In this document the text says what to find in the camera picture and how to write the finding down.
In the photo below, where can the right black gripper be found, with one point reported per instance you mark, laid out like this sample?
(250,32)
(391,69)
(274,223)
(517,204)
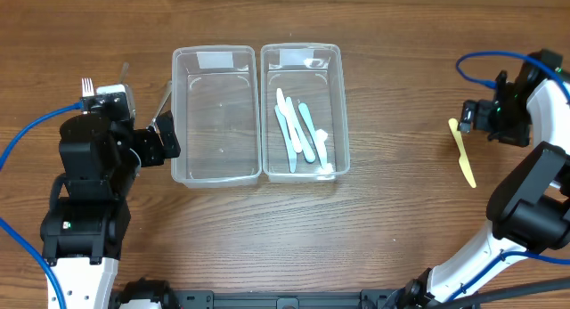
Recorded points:
(483,115)

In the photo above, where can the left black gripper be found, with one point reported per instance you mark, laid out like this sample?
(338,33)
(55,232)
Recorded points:
(156,143)

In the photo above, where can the clear plastic container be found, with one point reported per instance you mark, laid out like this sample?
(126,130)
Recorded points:
(311,73)
(215,106)

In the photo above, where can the white plastic fork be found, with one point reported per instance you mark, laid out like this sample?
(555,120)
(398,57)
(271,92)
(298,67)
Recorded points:
(87,87)

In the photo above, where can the white plastic utensil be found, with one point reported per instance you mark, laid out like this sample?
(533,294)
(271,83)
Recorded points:
(284,110)

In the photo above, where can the light blue plastic knife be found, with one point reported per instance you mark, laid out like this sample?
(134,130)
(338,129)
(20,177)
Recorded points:
(292,155)

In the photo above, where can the metal utensil handle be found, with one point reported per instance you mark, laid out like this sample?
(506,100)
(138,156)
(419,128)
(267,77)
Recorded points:
(123,73)

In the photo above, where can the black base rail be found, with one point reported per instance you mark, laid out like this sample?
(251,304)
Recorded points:
(159,294)

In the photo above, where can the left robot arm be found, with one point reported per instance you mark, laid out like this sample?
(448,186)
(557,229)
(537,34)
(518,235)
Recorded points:
(88,215)

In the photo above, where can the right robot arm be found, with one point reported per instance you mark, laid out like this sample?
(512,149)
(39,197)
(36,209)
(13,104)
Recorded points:
(521,220)

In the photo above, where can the left clear plastic container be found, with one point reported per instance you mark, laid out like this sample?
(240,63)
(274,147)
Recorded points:
(215,106)

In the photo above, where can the pale blue plastic knife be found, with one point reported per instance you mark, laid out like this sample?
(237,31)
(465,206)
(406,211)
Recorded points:
(319,136)

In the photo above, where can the right clear plastic container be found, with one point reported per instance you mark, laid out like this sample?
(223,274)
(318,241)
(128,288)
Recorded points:
(311,73)

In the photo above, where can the yellow plastic knife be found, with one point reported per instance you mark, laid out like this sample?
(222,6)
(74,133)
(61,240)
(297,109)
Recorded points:
(463,161)

